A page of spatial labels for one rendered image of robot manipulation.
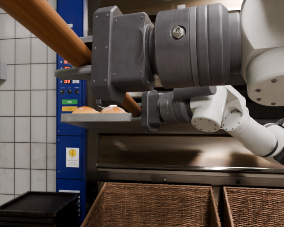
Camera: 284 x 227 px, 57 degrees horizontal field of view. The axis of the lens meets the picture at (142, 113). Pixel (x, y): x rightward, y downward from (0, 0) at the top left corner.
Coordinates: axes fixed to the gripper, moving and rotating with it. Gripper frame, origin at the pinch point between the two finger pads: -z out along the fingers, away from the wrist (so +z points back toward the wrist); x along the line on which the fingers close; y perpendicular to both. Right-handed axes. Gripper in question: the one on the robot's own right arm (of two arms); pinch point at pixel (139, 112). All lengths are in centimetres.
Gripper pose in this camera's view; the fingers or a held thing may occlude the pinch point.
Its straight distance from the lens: 77.3
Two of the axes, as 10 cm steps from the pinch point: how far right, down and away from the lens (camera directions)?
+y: 6.9, 1.2, 7.2
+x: -0.1, 9.9, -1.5
